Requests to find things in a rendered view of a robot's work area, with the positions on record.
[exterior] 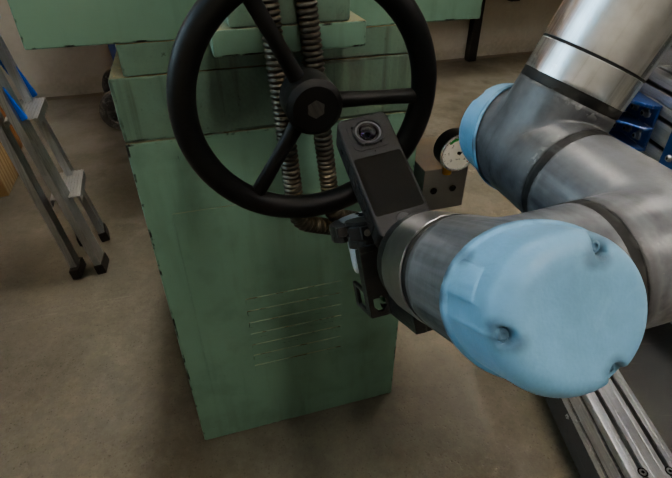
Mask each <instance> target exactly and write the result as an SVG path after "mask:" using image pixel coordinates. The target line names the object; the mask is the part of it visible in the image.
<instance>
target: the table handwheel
mask: <svg viewBox="0 0 672 478"><path fill-rule="evenodd" d="M374 1H376V2H377V3H378V4H379V5H380V6H381V7H382V8H383V9H384V10H385V11H386V12H387V13H388V15H389V16H390V17H391V18H392V20H393V21H394V23H395V24H396V26H397V28H398V29H399V31H400V33H401V35H402V37H403V40H404V42H405V45H406V48H407V51H408V55H409V60H410V66H411V88H402V89H388V90H369V91H339V90H338V89H337V88H336V86H335V85H334V84H333V83H332V82H331V81H330V80H329V79H328V77H327V76H326V75H325V74H324V73H322V72H321V71H319V70H317V69H314V68H305V67H304V65H303V64H302V63H301V62H300V61H299V59H298V58H297V57H296V56H295V54H294V53H293V52H291V50H290V49H289V47H288V45H287V44H286V42H285V40H284V39H283V37H282V35H281V34H280V32H279V30H278V28H277V26H276V24H275V22H274V21H273V19H272V17H271V15H270V13H269V11H268V10H267V8H266V6H265V4H264V2H263V0H197V1H196V2H195V3H194V5H193V6H192V8H191V9H190V11H189V12H188V14H187V15H186V17H185V19H184V21H183V22H182V25H181V27H180V29H179V31H178V33H177V36H176V38H175V41H174V44H173V47H172V50H171V54H170V58H169V63H168V69H167V78H166V100H167V108H168V114H169V119H170V123H171V126H172V130H173V133H174V136H175V138H176V141H177V143H178V145H179V147H180V149H181V151H182V153H183V155H184V157H185V158H186V160H187V162H188V163H189V164H190V166H191V167H192V169H193V170H194V171H195V172H196V174H197V175H198V176H199V177H200V178H201V179H202V180H203V181H204V182H205V183H206V184H207V185H208V186H209V187H210V188H211V189H213V190H214V191H215V192H216V193H218V194H219V195H221V196H222V197H224V198H225V199H227V200H228V201H230V202H232V203H234V204H236V205H238V206H240V207H242V208H244V209H247V210H249V211H252V212H255V213H258V214H262V215H266V216H271V217H278V218H309V217H316V216H321V215H326V214H330V213H333V212H336V211H339V210H342V209H345V208H347V207H349V206H352V205H354V204H356V203H358V201H357V199H356V196H355V194H354V191H353V188H352V185H351V182H350V181H349V182H347V183H345V184H343V185H341V186H338V187H336V188H333V189H330V190H327V191H324V192H320V193H314V194H308V195H284V194H277V193H272V192H268V191H267V190H268V189H269V187H270V185H271V183H272V181H273V180H274V178H275V176H276V174H277V172H278V171H279V169H280V167H281V165H282V164H283V162H284V160H285V159H286V157H287V155H288V154H289V152H290V151H291V149H292V147H293V146H294V144H295V143H296V141H297V139H298V138H299V136H300V135H301V133H304V134H309V135H316V134H320V133H323V132H325V131H327V130H329V129H330V128H331V127H332V126H334V125H335V123H336V122H337V121H338V119H339V117H340V115H341V112H342V108H346V107H357V106H368V105H382V104H407V103H408V107H407V111H406V114H405V117H404V120H403V122H402V124H401V127H400V129H399V131H398V133H397V134H396V136H397V138H398V141H399V143H400V145H401V147H402V149H403V152H404V154H405V156H406V158H407V160H408V159H409V157H410V156H411V155H412V153H413V152H414V150H415V148H416V147H417V145H418V143H419V141H420V139H421V138H422V136H423V133H424V131H425V129H426V126H427V124H428V121H429V118H430V115H431V112H432V108H433V104H434V99H435V92H436V82H437V67H436V56H435V50H434V45H433V41H432V37H431V34H430V31H429V28H428V25H427V22H426V20H425V18H424V16H423V14H422V12H421V10H420V8H419V6H418V4H417V3H416V1H415V0H374ZM242 3H243V4H244V6H245V7H246V9H247V10H248V12H249V14H250V15H251V17H252V19H253V20H254V22H255V24H256V25H257V27H258V28H259V30H260V32H261V33H262V35H263V37H264V38H265V40H266V41H267V43H268V45H269V47H270V48H271V50H272V52H273V54H274V56H275V58H276V59H277V61H278V63H279V65H280V67H281V68H282V70H283V72H284V74H285V77H284V81H283V83H282V85H281V88H280V92H279V100H280V104H281V107H282V109H283V111H284V113H285V114H286V116H287V118H288V120H289V122H288V124H287V126H286V128H285V130H284V132H283V134H282V136H281V138H280V139H279V141H278V143H277V145H276V147H275V149H274V151H273V153H272V154H271V156H270V158H269V160H268V161H267V163H266V165H265V166H264V168H263V170H262V171H261V173H260V175H259V176H258V178H257V180H256V181H255V183H254V185H253V186H252V185H250V184H248V183H246V182H244V181H243V180H241V179H240V178H238V177H237V176H235V175H234V174H233V173H232V172H230V171H229V170H228V169H227V168H226V167H225V166H224V165H223V164H222V163H221V162H220V160H219V159H218V158H217V157H216V155H215V154H214V153H213V151H212V150H211V148H210V146H209V144H208V143H207V141H206V139H205V136H204V134H203V132H202V129H201V125H200V122H199V117H198V112H197V103H196V87H197V78H198V73H199V68H200V65H201V61H202V58H203V55H204V53H205V51H206V48H207V46H208V44H209V42H210V40H211V38H212V37H213V35H214V34H215V32H216V31H217V29H218V28H219V26H220V25H221V24H222V22H223V21H224V20H225V19H226V18H227V17H228V16H229V15H230V13H232V12H233V11H234V10H235V9H236V8H237V7H238V6H239V5H241V4H242Z"/></svg>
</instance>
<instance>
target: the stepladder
mask: <svg viewBox="0 0 672 478"><path fill-rule="evenodd" d="M0 65H1V66H2V67H3V69H4V70H5V71H6V72H7V74H8V75H9V76H10V78H11V79H12V81H13V83H14V85H15V86H16V88H17V90H18V92H19V93H20V95H21V97H22V100H21V99H20V100H18V98H17V96H16V95H15V93H14V91H13V89H12V88H11V86H10V84H9V82H8V80H7V79H6V77H5V75H4V73H3V71H2V70H1V68H0V106H1V107H2V109H3V111H4V112H5V114H6V117H5V118H4V117H3V115H2V113H1V111H0V142H1V143H2V145H3V147H4V149H5V151H6V152H7V154H8V156H9V158H10V160H11V161H12V163H13V165H14V167H15V169H16V170H17V172H18V174H19V176H20V178H21V179H22V181H23V183H24V185H25V187H26V188H27V190H28V192H29V194H30V196H31V197H32V199H33V201H34V203H35V205H36V206H37V208H38V210H39V212H40V214H41V216H42V217H43V219H44V221H45V223H46V225H47V226H48V228H49V230H50V232H51V234H52V235H53V237H54V239H55V241H56V243H57V244H58V246H59V248H60V250H61V252H62V253H63V255H64V257H65V259H66V261H67V262H68V264H69V266H70V270H69V273H70V275H71V277H72V279H73V280H74V279H79V278H82V275H83V273H84V270H85V267H86V263H85V261H84V259H83V257H78V255H77V254H76V252H75V250H74V248H73V246H72V244H71V242H70V240H69V239H68V237H67V235H66V233H65V231H64V229H63V227H62V225H61V224H60V222H59V220H58V218H57V216H56V214H55V212H54V210H53V209H52V208H53V207H54V202H55V200H56V201H57V203H58V205H59V206H60V208H61V210H62V212H63V213H64V215H65V217H66V218H67V220H68V222H69V223H70V225H71V227H72V229H73V230H74V232H75V235H76V240H77V242H78V243H79V245H80V246H83V247H84V249H85V251H86V253H87V254H88V256H89V258H90V259H91V261H92V263H93V265H94V269H95V270H96V272H97V274H98V275H99V274H103V273H106V272H107V268H108V264H109V258H108V256H107V254H106V253H105V252H103V251H102V249H101V247H100V245H99V243H98V242H97V240H96V238H95V236H94V235H93V233H92V231H91V229H90V227H89V226H88V224H87V222H86V220H85V218H84V217H83V215H82V213H81V211H80V209H79V208H78V206H77V204H76V202H75V200H74V199H73V197H78V198H79V200H80V202H81V204H82V205H83V207H84V209H85V211H86V212H87V214H88V216H89V218H90V220H91V221H92V223H93V225H94V227H95V228H96V230H97V232H98V236H99V238H100V240H101V241H102V242H105V241H108V240H110V236H109V230H108V228H107V226H106V224H105V223H103V222H102V220H101V218H100V216H99V215H98V213H97V211H96V209H95V207H94V205H93V204H92V202H91V200H90V198H89V196H88V194H87V193H86V191H85V189H84V187H85V179H86V175H85V172H84V169H83V170H82V169H81V170H77V171H76V170H75V171H74V169H73V167H72V165H71V163H70V162H69V160H68V158H67V156H66V154H65V152H64V151H63V149H62V147H61V145H60V143H59V141H58V140H57V138H56V136H55V134H54V132H53V130H52V129H51V127H50V125H49V123H48V121H47V119H46V118H45V113H46V110H47V107H48V104H47V101H46V98H45V97H42V98H40V97H39V98H35V96H37V95H38V94H37V93H36V91H35V90H34V89H33V87H32V86H31V85H30V83H29V82H28V81H27V79H26V78H25V77H24V75H23V74H22V73H21V71H20V70H19V68H18V66H17V64H16V63H15V61H14V59H13V57H12V55H11V53H10V52H9V50H8V48H7V46H6V44H5V42H4V41H3V39H2V37H1V35H0ZM31 119H34V120H35V122H36V124H37V125H38V127H39V129H40V131H41V133H42V134H43V136H44V138H45V140H46V141H47V143H48V145H49V147H50V149H51V150H52V152H53V154H54V156H55V157H56V159H57V161H58V163H59V165H60V166H61V168H62V170H63V173H62V172H61V173H59V172H58V170H57V168H56V166H55V165H54V163H53V161H52V159H51V157H50V156H49V154H48V152H47V150H46V148H45V147H44V145H43V143H42V141H41V139H40V138H39V136H38V134H37V132H36V131H35V129H34V127H33V125H32V123H31V122H30V120H31ZM10 124H12V126H13V128H14V130H15V131H16V133H17V135H18V136H19V138H20V140H21V141H22V143H23V145H24V147H25V148H26V150H27V152H28V153H29V155H30V157H31V159H32V160H33V162H34V164H35V165H36V167H37V169H38V171H39V172H40V174H41V176H42V177H43V179H44V181H45V182H46V184H47V186H48V188H49V189H50V191H51V198H50V203H51V205H52V207H51V205H50V203H49V201H48V199H47V197H46V195H45V194H44V192H43V190H42V188H41V186H40V184H39V182H38V180H37V178H36V177H35V175H34V173H33V171H32V169H31V167H30V165H29V163H28V162H27V160H26V158H25V156H24V154H23V152H22V150H21V148H20V147H19V145H18V143H17V141H16V139H15V137H14V135H13V133H12V132H11V130H10V128H9V127H10Z"/></svg>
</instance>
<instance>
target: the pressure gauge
mask: <svg viewBox="0 0 672 478"><path fill-rule="evenodd" d="M459 151H460V152H462V150H461V147H460V143H459V128H452V129H449V130H447V131H445V132H443V133H442V134H441V135H440V136H439V137H438V139H437V140H436V142H435V145H434V149H433V152H434V156H435V158H436V159H437V160H438V161H439V162H440V163H441V164H442V168H443V171H442V174H443V175H450V174H451V173H452V171H459V170H462V169H464V168H466V167H467V166H468V165H469V164H470V162H469V161H468V160H467V159H466V157H465V156H464V154H463V152H462V153H461V155H458V154H457V153H458V152H459Z"/></svg>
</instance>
